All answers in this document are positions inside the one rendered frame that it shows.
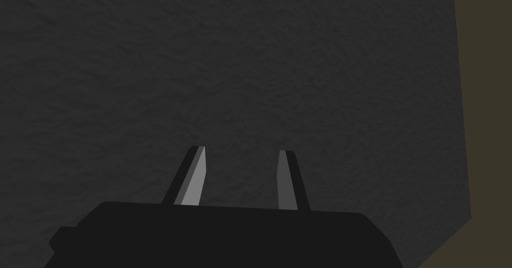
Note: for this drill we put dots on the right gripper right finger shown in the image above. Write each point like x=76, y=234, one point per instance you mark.
x=288, y=184

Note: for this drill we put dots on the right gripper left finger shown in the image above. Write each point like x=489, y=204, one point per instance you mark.
x=191, y=180

